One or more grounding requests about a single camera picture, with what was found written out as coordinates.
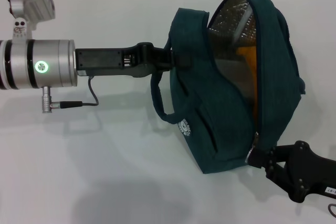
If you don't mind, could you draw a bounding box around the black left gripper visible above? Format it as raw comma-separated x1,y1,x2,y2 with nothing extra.
75,41,192,78

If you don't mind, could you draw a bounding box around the yellow toy banana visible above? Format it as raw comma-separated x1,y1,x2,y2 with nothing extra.
236,47,259,114

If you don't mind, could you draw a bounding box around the clear zipper pull ring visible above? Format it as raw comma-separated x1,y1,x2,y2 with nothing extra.
246,133,260,164

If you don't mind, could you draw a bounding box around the dark teal insulated lunch bag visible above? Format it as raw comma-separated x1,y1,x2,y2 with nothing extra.
150,0,307,175

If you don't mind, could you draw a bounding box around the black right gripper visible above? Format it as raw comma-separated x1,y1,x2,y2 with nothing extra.
249,140,336,204

